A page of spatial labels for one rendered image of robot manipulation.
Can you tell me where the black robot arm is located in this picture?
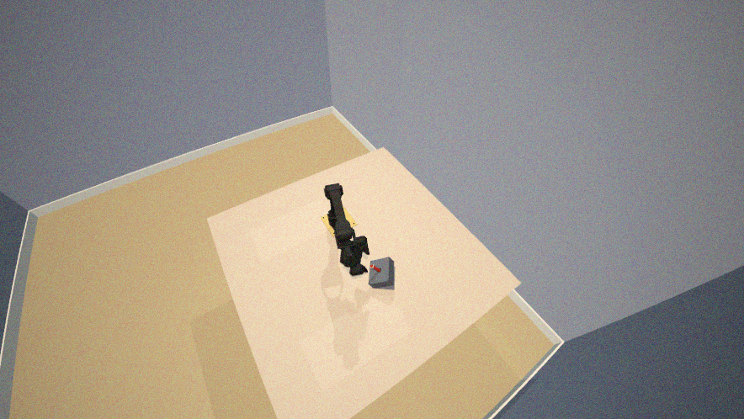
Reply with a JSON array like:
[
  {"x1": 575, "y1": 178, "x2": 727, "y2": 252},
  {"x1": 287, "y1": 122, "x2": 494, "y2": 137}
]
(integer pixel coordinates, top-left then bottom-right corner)
[{"x1": 324, "y1": 183, "x2": 358, "y2": 268}]

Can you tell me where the grey square panel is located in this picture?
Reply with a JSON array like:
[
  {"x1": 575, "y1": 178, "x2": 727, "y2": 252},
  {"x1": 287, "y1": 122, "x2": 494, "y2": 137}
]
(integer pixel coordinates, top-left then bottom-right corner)
[{"x1": 369, "y1": 257, "x2": 395, "y2": 290}]

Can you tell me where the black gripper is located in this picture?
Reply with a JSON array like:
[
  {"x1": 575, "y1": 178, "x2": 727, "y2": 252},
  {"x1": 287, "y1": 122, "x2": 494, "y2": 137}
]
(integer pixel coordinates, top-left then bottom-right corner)
[{"x1": 349, "y1": 236, "x2": 369, "y2": 276}]

